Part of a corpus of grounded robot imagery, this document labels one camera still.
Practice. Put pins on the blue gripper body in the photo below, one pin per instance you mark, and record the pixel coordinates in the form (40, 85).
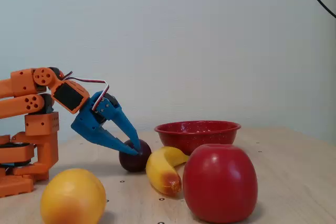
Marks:
(85, 122)

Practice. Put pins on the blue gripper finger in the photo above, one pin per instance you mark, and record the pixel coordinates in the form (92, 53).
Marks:
(115, 144)
(118, 116)

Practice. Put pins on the yellow toy banana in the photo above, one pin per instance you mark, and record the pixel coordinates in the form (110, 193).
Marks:
(157, 169)

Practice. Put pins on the orange robot base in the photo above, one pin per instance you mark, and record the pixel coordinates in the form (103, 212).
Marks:
(15, 184)

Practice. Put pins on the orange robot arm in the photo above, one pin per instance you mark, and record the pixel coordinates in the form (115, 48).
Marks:
(21, 83)

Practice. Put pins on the red speckled enamel bowl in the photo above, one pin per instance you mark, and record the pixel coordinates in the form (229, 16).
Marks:
(183, 137)

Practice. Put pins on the dark purple toy plum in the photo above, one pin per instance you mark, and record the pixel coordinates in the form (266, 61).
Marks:
(134, 162)

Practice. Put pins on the yellow orange toy peach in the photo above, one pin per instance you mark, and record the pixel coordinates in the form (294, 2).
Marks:
(72, 197)

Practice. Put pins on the red toy apple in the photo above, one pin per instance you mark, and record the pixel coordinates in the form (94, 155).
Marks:
(220, 184)

